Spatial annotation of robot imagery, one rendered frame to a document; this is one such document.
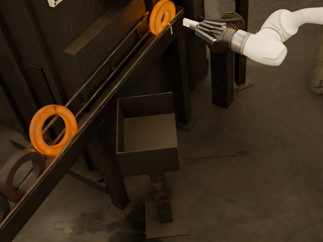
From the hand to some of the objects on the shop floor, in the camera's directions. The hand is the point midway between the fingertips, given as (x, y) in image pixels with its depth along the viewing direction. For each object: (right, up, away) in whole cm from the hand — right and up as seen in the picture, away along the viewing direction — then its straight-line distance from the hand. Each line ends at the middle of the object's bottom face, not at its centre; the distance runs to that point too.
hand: (191, 24), depth 188 cm
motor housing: (+25, -27, +72) cm, 82 cm away
